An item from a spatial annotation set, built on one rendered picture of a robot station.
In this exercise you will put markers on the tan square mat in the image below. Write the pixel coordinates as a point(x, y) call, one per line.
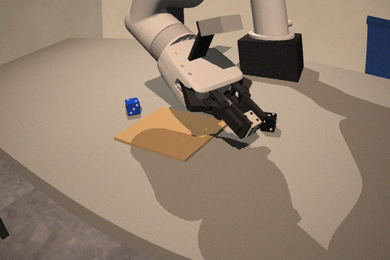
point(172, 133)

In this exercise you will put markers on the blue die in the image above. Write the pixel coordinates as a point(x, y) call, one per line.
point(132, 106)

